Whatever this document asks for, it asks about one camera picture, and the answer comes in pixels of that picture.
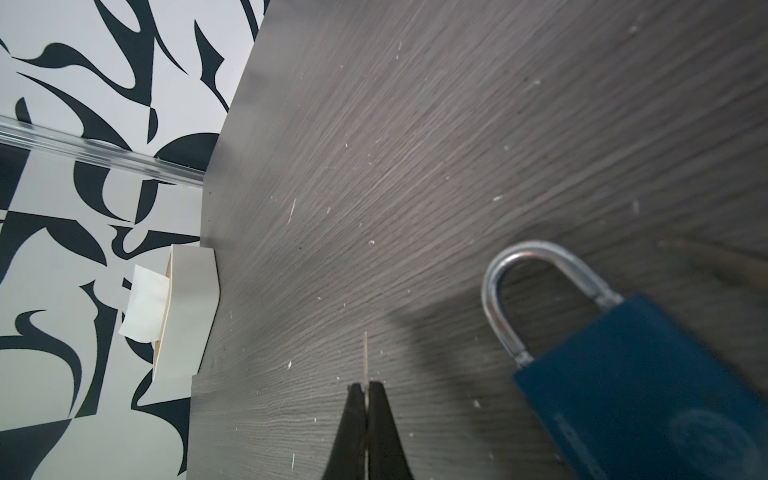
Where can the white tissue box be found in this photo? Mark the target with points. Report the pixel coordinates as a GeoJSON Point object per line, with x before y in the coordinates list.
{"type": "Point", "coordinates": [169, 318]}

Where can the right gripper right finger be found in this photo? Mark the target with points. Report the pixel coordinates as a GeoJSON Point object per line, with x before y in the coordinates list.
{"type": "Point", "coordinates": [386, 457]}

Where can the large blue padlock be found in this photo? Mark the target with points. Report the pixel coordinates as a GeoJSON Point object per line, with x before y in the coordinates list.
{"type": "Point", "coordinates": [632, 395]}

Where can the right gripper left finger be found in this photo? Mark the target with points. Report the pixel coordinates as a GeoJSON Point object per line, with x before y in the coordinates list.
{"type": "Point", "coordinates": [348, 453]}

